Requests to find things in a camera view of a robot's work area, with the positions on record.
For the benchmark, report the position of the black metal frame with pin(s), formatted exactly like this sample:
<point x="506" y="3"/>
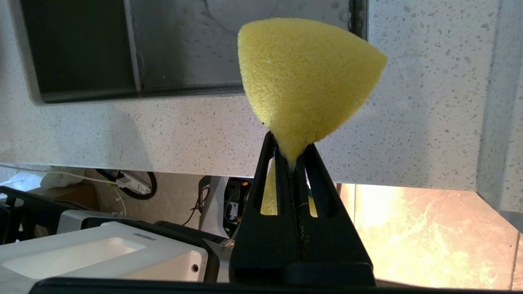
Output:
<point x="24" y="204"/>

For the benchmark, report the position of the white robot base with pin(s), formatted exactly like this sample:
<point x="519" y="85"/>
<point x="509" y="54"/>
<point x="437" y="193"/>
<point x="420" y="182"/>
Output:
<point x="102" y="253"/>

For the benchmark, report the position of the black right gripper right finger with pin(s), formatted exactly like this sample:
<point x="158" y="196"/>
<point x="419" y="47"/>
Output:
<point x="333" y="245"/>

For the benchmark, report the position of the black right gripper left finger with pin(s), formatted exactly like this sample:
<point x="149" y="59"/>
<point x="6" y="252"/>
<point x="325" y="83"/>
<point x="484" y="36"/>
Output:
<point x="265" y="245"/>

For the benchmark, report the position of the yellow green sponge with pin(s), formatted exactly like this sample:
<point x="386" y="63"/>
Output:
<point x="302" y="73"/>

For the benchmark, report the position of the stainless steel sink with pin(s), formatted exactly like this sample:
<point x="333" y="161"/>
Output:
<point x="184" y="45"/>

